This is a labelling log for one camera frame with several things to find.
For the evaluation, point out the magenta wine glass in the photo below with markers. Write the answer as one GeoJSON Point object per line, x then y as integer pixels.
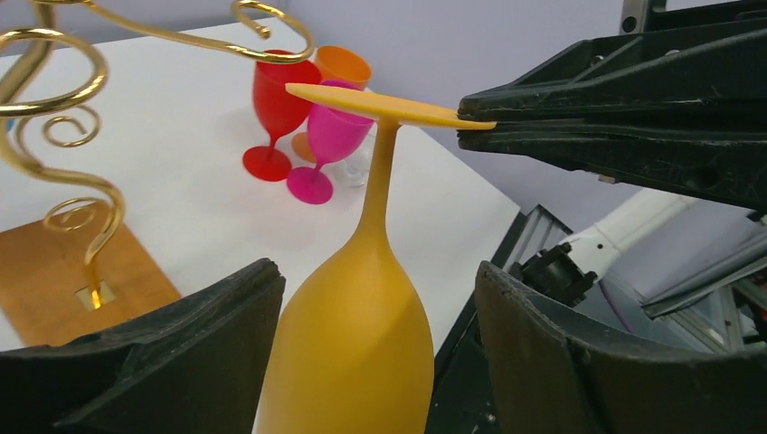
{"type": "Point", "coordinates": [333, 135]}

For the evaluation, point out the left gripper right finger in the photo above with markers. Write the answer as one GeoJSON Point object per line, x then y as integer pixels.
{"type": "Point", "coordinates": [555, 370]}

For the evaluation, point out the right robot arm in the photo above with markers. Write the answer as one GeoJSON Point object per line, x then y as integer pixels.
{"type": "Point", "coordinates": [679, 113]}

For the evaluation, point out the clear patterned wine glass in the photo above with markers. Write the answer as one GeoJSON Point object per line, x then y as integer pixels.
{"type": "Point", "coordinates": [354, 170]}

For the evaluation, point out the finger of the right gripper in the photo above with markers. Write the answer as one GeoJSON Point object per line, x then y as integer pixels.
{"type": "Point", "coordinates": [719, 166]}
{"type": "Point", "coordinates": [710, 69]}

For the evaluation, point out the aluminium frame rail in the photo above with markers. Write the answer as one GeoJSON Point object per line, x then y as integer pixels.
{"type": "Point", "coordinates": [720, 309]}

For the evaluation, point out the yellow wine glass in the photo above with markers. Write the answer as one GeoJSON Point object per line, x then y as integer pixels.
{"type": "Point", "coordinates": [353, 350]}

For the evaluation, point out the gold wire rack wooden base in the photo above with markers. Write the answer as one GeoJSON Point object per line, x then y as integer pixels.
{"type": "Point", "coordinates": [167, 128]}

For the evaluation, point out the orange wine glass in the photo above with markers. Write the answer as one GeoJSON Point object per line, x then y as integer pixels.
{"type": "Point", "coordinates": [335, 63]}

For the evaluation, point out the red wine glass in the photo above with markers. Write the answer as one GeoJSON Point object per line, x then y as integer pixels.
{"type": "Point", "coordinates": [279, 113]}

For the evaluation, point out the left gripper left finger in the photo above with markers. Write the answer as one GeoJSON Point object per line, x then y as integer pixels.
{"type": "Point", "coordinates": [194, 366]}

